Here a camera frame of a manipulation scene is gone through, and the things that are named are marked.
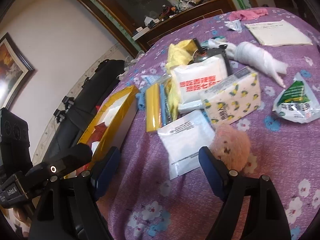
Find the pink fluffy plush toy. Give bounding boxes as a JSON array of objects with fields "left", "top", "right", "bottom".
[{"left": 208, "top": 124, "right": 251, "bottom": 172}]

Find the white plastic pouch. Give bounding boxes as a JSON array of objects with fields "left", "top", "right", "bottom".
[{"left": 157, "top": 109, "right": 215, "bottom": 180}]

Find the lemon print tissue pack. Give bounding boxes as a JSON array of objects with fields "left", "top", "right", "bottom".
[{"left": 199, "top": 67, "right": 261, "bottom": 128}]

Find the green white snack bag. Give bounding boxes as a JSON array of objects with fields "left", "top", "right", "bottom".
[{"left": 272, "top": 73, "right": 319, "bottom": 124}]

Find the yellow blue cloth pack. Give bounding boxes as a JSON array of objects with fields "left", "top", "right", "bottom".
[{"left": 145, "top": 83, "right": 171, "bottom": 132}]

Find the white red-text tissue pack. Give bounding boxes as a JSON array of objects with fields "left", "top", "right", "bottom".
[{"left": 171, "top": 54, "right": 228, "bottom": 104}]

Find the white towel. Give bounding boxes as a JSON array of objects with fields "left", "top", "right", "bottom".
[{"left": 208, "top": 38, "right": 288, "bottom": 88}]

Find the yellow fluffy towel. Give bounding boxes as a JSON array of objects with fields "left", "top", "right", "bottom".
[{"left": 165, "top": 40, "right": 197, "bottom": 121}]

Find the black sofa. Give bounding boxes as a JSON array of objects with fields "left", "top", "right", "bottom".
[{"left": 40, "top": 59, "right": 125, "bottom": 161}]

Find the yellow cardboard box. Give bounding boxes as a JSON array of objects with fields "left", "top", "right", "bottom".
[{"left": 65, "top": 86, "right": 139, "bottom": 178}]

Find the blue cloth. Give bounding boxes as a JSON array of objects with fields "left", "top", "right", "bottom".
[{"left": 136, "top": 93, "right": 145, "bottom": 111}]

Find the white blue printed plastic bag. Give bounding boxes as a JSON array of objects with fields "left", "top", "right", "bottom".
[{"left": 139, "top": 75, "right": 161, "bottom": 89}]

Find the clear plastic bag on sofa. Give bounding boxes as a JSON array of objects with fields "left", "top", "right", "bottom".
[{"left": 124, "top": 50, "right": 145, "bottom": 72}]

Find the grey round metal device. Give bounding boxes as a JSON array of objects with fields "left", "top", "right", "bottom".
[{"left": 188, "top": 38, "right": 233, "bottom": 76}]

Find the white paper booklet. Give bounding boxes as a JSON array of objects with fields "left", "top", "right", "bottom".
[{"left": 245, "top": 20, "right": 312, "bottom": 47}]

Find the small white crumpled wrapper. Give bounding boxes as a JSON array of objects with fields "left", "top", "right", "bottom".
[{"left": 225, "top": 20, "right": 242, "bottom": 33}]

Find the pink cloth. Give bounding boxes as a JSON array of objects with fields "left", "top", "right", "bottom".
[{"left": 228, "top": 8, "right": 268, "bottom": 21}]

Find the dark wooden cabinet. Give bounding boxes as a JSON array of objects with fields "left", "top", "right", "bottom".
[{"left": 77, "top": 0, "right": 236, "bottom": 56}]

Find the framed wall painting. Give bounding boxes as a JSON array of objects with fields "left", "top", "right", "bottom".
[{"left": 0, "top": 33, "right": 35, "bottom": 109}]

